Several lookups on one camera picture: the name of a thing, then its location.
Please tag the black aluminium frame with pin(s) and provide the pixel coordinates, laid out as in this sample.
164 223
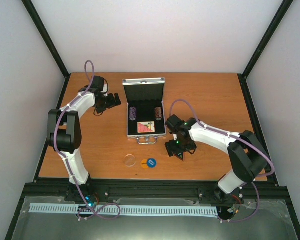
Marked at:
153 189

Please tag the light blue cable duct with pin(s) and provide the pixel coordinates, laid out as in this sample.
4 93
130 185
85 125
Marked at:
126 210

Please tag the aluminium poker case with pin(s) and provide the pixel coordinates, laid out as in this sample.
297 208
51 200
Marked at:
145 94

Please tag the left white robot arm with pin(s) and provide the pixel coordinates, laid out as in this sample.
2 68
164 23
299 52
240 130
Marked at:
64 133

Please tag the clear round tube lid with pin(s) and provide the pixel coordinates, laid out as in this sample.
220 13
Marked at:
129 160

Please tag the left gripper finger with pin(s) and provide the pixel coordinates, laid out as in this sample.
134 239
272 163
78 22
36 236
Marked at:
113 97
113 103

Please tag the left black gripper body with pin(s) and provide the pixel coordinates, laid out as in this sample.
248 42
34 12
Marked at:
100 106

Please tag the red playing card deck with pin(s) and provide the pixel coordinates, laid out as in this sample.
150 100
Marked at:
146 127

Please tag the orange round button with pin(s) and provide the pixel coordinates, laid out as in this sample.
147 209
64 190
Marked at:
144 164

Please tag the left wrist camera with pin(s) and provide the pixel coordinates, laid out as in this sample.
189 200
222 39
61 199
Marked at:
105 89

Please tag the blue small blind button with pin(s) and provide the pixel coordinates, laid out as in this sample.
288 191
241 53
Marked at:
151 163

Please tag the black triangular dealer button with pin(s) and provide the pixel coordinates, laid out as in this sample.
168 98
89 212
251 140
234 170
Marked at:
180 156

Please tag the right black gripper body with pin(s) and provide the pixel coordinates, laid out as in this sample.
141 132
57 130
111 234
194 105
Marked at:
186 145

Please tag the brown black chip stack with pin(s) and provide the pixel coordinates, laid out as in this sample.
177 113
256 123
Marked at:
158 113

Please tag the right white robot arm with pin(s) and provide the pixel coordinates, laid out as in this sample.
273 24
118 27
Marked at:
247 157

